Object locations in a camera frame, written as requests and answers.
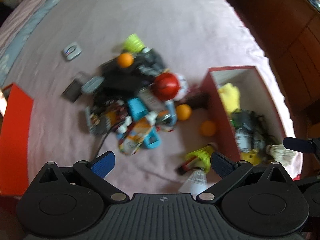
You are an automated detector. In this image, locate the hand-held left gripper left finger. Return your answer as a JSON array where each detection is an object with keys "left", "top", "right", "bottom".
[{"left": 30, "top": 151, "right": 129, "bottom": 204}]

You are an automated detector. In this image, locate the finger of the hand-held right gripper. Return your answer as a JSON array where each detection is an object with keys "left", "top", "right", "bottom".
[
  {"left": 283, "top": 137, "right": 317, "bottom": 153},
  {"left": 296, "top": 175, "right": 320, "bottom": 189}
]

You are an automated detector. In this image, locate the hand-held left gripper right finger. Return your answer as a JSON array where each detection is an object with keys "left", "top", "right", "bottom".
[{"left": 196, "top": 152, "right": 297, "bottom": 203}]

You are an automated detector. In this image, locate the white feather shuttlecock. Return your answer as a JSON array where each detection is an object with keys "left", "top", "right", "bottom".
[{"left": 265, "top": 144, "right": 298, "bottom": 167}]

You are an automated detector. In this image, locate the red cardboard box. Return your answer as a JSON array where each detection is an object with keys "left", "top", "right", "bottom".
[{"left": 201, "top": 66, "right": 304, "bottom": 180}]

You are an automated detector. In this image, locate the neon yellow shuttlecock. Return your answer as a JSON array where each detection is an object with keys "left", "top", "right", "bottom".
[
  {"left": 122, "top": 33, "right": 146, "bottom": 53},
  {"left": 184, "top": 145, "right": 216, "bottom": 174}
]

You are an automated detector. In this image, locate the white plastic shuttlecock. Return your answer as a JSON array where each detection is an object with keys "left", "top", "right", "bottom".
[{"left": 179, "top": 169, "right": 208, "bottom": 195}]

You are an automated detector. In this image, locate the small yellow toy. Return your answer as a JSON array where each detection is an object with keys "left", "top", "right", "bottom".
[{"left": 240, "top": 149, "right": 263, "bottom": 166}]

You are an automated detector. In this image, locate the orange ball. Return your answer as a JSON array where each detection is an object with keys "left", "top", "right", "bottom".
[
  {"left": 176, "top": 104, "right": 192, "bottom": 121},
  {"left": 201, "top": 121, "right": 217, "bottom": 137},
  {"left": 117, "top": 53, "right": 134, "bottom": 68}
]

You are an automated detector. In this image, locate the light blue plastic holder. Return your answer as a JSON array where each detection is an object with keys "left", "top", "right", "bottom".
[{"left": 127, "top": 97, "right": 161, "bottom": 150}]

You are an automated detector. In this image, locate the yellow plush toy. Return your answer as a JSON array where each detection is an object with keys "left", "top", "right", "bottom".
[{"left": 217, "top": 83, "right": 241, "bottom": 113}]

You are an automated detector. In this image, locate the dark grey square tile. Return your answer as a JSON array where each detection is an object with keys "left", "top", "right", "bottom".
[{"left": 62, "top": 79, "right": 83, "bottom": 103}]

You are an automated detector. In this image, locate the white cream tube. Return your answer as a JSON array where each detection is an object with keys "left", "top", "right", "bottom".
[{"left": 138, "top": 88, "right": 167, "bottom": 117}]

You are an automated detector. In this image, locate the black transparent box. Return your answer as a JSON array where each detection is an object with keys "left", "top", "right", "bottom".
[{"left": 100, "top": 61, "right": 142, "bottom": 98}]

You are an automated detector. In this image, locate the pastel plush toy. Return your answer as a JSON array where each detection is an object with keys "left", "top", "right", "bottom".
[{"left": 174, "top": 74, "right": 199, "bottom": 102}]

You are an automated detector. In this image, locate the red box lid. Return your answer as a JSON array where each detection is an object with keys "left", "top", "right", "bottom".
[{"left": 0, "top": 82, "right": 34, "bottom": 196}]

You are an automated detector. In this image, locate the red ball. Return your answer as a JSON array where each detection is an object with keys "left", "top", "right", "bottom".
[{"left": 153, "top": 73, "right": 181, "bottom": 100}]

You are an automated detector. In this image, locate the dark grey toy car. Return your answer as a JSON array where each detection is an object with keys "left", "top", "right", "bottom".
[{"left": 134, "top": 47, "right": 166, "bottom": 76}]

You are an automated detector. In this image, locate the brown wooden cabinet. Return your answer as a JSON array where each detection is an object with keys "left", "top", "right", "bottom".
[{"left": 209, "top": 0, "right": 320, "bottom": 135}]

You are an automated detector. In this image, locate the striped blue pink blanket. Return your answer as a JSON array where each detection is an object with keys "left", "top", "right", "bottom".
[{"left": 0, "top": 0, "right": 75, "bottom": 85}]

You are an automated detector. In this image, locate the black cable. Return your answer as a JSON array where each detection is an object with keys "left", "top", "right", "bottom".
[{"left": 93, "top": 129, "right": 112, "bottom": 161}]

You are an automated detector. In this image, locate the lavender curved handle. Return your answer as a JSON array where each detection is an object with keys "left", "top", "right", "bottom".
[{"left": 164, "top": 100, "right": 178, "bottom": 126}]

